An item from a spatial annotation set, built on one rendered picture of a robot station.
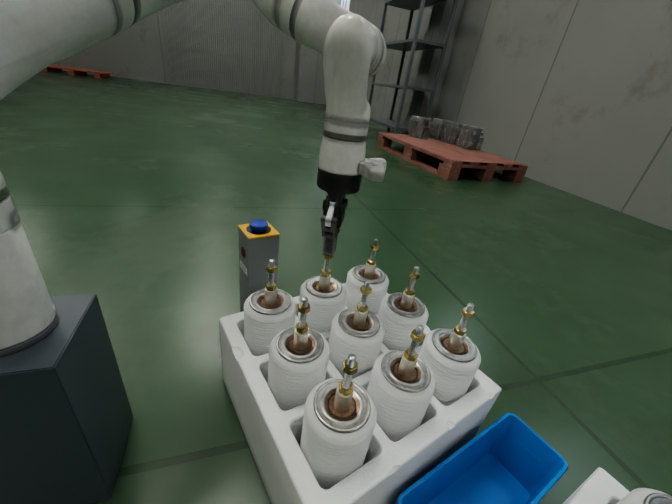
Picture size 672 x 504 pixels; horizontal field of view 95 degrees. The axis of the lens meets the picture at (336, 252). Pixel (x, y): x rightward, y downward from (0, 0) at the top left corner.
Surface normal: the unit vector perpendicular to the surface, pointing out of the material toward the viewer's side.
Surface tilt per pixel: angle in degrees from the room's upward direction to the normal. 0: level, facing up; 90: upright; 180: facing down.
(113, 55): 90
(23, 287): 90
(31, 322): 91
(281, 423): 0
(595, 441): 0
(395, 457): 0
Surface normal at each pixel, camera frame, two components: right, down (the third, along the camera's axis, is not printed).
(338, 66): -0.48, 0.61
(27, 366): 0.13, -0.87
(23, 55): 0.95, 0.31
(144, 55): 0.29, 0.49
